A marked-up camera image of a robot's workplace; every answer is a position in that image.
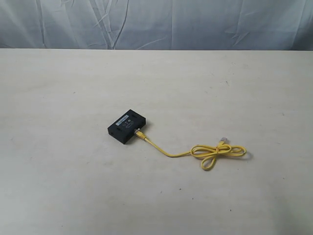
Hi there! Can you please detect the black rectangular adapter box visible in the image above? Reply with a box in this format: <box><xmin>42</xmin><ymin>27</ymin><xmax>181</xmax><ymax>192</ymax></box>
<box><xmin>108</xmin><ymin>109</ymin><xmax>146</xmax><ymax>144</ymax></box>

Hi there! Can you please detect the yellow ethernet cable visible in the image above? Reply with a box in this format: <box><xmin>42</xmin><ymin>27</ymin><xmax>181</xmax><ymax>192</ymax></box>
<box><xmin>134</xmin><ymin>126</ymin><xmax>247</xmax><ymax>171</ymax></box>

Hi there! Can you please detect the grey wrinkled backdrop cloth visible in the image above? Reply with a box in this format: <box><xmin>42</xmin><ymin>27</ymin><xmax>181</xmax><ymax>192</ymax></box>
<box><xmin>0</xmin><ymin>0</ymin><xmax>313</xmax><ymax>50</ymax></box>

